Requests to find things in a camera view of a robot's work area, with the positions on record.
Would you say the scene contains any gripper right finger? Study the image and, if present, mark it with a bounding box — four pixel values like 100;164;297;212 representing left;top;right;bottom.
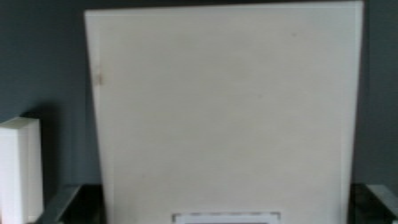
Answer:
349;184;398;224

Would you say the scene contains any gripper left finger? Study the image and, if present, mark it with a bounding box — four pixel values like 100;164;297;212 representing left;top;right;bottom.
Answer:
35;184;107;224

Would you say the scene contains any small white cabinet top block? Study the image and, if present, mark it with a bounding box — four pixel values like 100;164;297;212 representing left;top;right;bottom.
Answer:
86;0;363;224

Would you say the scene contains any white U-shaped border frame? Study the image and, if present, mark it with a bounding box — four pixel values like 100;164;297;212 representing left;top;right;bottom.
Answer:
0;117;45;224

